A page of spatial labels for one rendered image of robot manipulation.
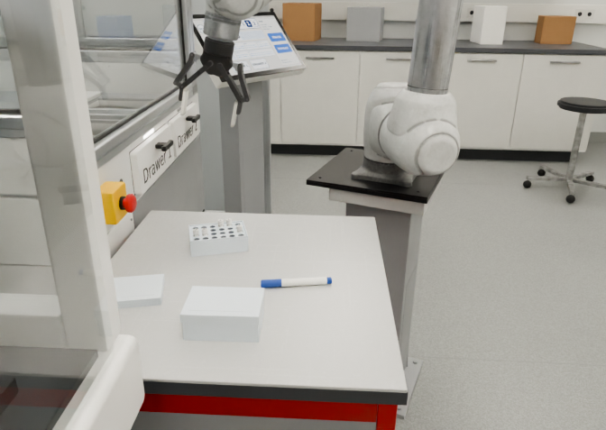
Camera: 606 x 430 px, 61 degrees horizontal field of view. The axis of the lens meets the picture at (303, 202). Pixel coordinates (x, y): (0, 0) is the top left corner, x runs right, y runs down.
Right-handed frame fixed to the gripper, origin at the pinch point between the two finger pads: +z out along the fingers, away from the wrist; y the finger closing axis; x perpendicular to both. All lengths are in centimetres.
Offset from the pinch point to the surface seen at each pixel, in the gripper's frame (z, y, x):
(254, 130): 28, -3, -95
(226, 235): 15.8, -14.7, 33.7
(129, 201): 10.9, 5.8, 37.9
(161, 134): 8.6, 12.3, -1.7
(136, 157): 8.9, 11.9, 18.0
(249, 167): 45, -4, -91
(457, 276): 76, -114, -92
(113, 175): 10.2, 13.2, 28.7
